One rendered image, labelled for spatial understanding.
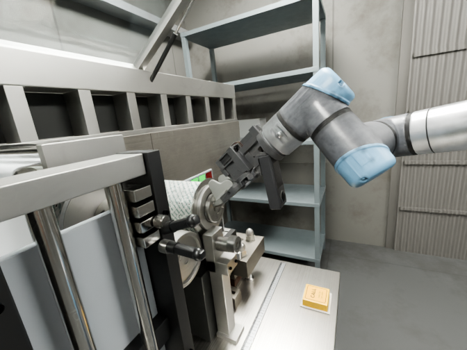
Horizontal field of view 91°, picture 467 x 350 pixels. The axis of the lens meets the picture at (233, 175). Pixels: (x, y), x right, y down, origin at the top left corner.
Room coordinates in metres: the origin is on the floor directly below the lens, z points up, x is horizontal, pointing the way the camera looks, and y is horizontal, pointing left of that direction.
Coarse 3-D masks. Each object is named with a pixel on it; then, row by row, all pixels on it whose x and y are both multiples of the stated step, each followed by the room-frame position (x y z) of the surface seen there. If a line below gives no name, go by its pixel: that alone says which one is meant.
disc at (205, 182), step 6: (204, 180) 0.54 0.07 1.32; (210, 180) 0.56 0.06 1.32; (216, 180) 0.59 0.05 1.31; (198, 186) 0.52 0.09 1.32; (204, 186) 0.54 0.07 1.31; (198, 192) 0.51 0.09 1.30; (192, 198) 0.50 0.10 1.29; (198, 198) 0.51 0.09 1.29; (192, 204) 0.49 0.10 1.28; (192, 210) 0.49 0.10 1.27; (198, 228) 0.50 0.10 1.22
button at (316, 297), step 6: (306, 288) 0.60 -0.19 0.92; (312, 288) 0.60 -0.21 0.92; (318, 288) 0.60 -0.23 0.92; (324, 288) 0.60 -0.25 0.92; (306, 294) 0.58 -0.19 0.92; (312, 294) 0.58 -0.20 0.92; (318, 294) 0.58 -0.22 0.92; (324, 294) 0.57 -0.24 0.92; (306, 300) 0.56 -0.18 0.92; (312, 300) 0.56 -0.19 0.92; (318, 300) 0.55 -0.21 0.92; (324, 300) 0.55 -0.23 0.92; (312, 306) 0.55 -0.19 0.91; (318, 306) 0.54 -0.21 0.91; (324, 306) 0.54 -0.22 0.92
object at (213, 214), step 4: (208, 196) 0.53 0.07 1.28; (212, 196) 0.53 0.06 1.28; (208, 200) 0.52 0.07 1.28; (212, 200) 0.52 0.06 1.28; (208, 204) 0.51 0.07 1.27; (212, 204) 0.52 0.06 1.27; (204, 208) 0.51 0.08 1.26; (208, 208) 0.51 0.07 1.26; (212, 208) 0.52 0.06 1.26; (216, 208) 0.54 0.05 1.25; (220, 208) 0.55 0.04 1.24; (204, 212) 0.51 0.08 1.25; (208, 212) 0.51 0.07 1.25; (212, 212) 0.52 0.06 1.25; (216, 212) 0.54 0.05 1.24; (220, 212) 0.55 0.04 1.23; (208, 216) 0.51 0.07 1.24; (212, 216) 0.52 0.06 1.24; (216, 216) 0.53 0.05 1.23; (220, 216) 0.55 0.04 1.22; (208, 220) 0.52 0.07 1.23; (212, 220) 0.52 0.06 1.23; (216, 220) 0.53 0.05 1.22
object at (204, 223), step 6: (204, 192) 0.52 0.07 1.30; (210, 192) 0.54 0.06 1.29; (204, 198) 0.52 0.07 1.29; (198, 204) 0.50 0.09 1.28; (204, 204) 0.52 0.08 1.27; (198, 210) 0.50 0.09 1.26; (204, 216) 0.51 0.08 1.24; (204, 222) 0.51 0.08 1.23; (210, 222) 0.53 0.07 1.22; (216, 222) 0.55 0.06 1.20; (204, 228) 0.51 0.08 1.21
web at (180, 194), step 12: (36, 168) 0.41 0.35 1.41; (168, 180) 0.63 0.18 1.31; (168, 192) 0.56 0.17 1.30; (180, 192) 0.54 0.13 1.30; (192, 192) 0.52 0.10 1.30; (60, 204) 0.28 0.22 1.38; (180, 204) 0.52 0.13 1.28; (60, 216) 0.27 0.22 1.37; (180, 216) 0.52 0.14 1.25; (60, 228) 0.27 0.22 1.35; (192, 228) 0.50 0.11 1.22
